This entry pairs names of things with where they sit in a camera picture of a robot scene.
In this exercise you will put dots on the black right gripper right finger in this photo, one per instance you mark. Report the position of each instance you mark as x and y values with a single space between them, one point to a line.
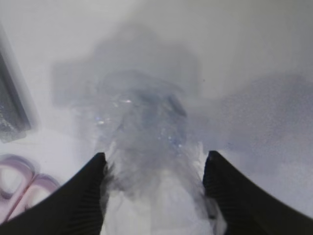
246 208

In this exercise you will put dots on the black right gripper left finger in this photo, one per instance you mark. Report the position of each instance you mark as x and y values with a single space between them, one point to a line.
73 209

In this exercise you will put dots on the pink scissors with purple sheath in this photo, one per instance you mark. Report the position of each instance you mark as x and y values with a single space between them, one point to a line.
21 186

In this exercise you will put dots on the clear plastic sheet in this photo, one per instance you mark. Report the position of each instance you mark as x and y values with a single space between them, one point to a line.
153 177

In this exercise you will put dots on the silver glitter pen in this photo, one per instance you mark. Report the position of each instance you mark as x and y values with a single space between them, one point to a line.
18 114

